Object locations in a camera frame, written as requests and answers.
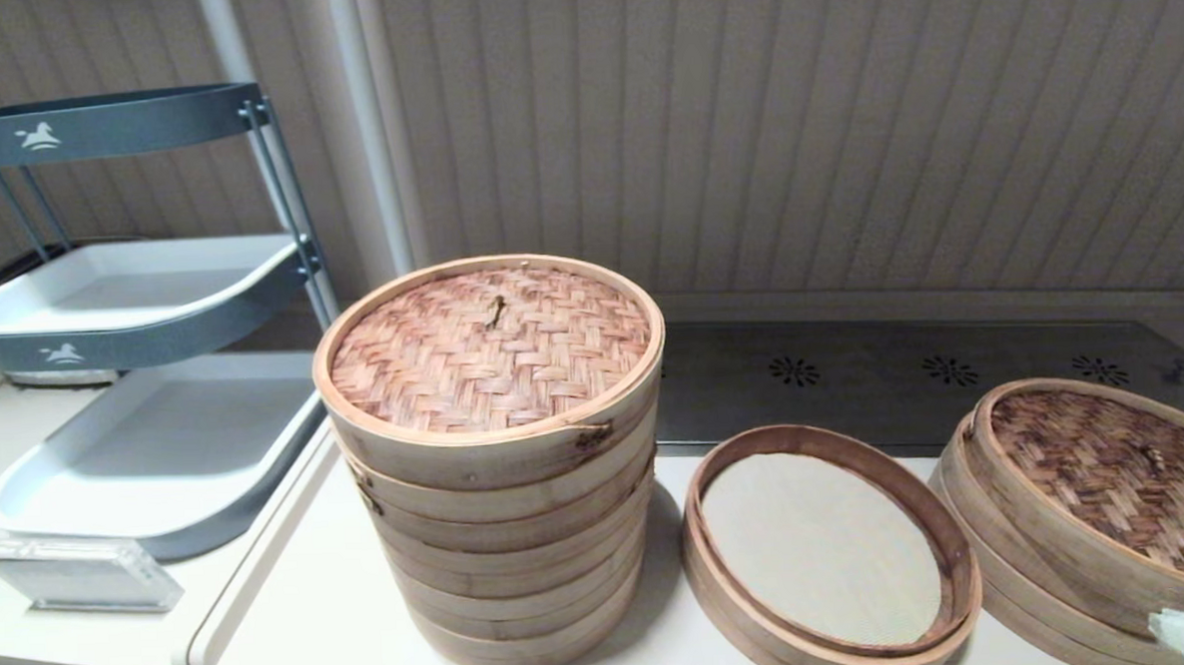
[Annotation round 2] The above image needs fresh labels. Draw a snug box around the dark woven bamboo steamer lid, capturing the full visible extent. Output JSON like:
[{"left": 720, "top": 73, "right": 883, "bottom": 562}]
[{"left": 941, "top": 427, "right": 1166, "bottom": 658}]

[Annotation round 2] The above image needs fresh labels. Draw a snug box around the dark blue tiered rack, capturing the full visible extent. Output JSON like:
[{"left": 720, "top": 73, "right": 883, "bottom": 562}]
[{"left": 0, "top": 79, "right": 352, "bottom": 571}]

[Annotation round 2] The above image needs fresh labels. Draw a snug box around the bamboo steamer with white liner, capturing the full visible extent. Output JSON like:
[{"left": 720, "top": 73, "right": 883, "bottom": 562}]
[{"left": 700, "top": 445, "right": 946, "bottom": 653}]

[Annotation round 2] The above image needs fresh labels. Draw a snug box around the light bamboo steamer basket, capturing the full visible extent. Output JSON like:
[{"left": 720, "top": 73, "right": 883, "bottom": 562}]
[
  {"left": 933, "top": 467, "right": 1167, "bottom": 665},
  {"left": 684, "top": 535, "right": 982, "bottom": 665}
]

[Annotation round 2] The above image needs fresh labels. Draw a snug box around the large bamboo steamer basket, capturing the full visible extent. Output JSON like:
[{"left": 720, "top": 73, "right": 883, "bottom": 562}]
[
  {"left": 341, "top": 424, "right": 661, "bottom": 532},
  {"left": 385, "top": 515, "right": 655, "bottom": 612},
  {"left": 402, "top": 550, "right": 651, "bottom": 646},
  {"left": 366, "top": 469, "right": 658, "bottom": 583},
  {"left": 413, "top": 580, "right": 648, "bottom": 665}
]

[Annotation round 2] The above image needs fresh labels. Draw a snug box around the dark-rimmed open bamboo steamer basket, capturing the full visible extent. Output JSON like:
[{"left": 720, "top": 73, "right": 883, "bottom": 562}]
[{"left": 678, "top": 415, "right": 987, "bottom": 665}]

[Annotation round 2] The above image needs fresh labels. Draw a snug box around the clear acrylic sign holder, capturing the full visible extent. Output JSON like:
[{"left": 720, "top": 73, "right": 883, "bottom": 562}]
[{"left": 0, "top": 530, "right": 186, "bottom": 621}]

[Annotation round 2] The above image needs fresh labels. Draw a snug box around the white round appliance base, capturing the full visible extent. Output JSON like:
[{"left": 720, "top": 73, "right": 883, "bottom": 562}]
[{"left": 0, "top": 365, "right": 121, "bottom": 391}]

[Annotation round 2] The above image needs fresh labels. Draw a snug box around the big white rack tray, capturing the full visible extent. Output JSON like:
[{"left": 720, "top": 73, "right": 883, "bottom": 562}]
[{"left": 0, "top": 351, "right": 331, "bottom": 547}]

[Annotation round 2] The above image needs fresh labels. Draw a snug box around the thin white pipe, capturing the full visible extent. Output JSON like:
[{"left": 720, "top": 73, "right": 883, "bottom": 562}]
[{"left": 196, "top": 0, "right": 263, "bottom": 101}]

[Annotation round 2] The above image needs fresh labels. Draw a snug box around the large woven bamboo steamer lid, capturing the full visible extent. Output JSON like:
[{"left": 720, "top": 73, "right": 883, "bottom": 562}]
[{"left": 307, "top": 248, "right": 674, "bottom": 497}]

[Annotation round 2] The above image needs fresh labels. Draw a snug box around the small white rack tray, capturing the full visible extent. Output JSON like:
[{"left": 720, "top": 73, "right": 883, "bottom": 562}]
[{"left": 0, "top": 234, "right": 302, "bottom": 339}]

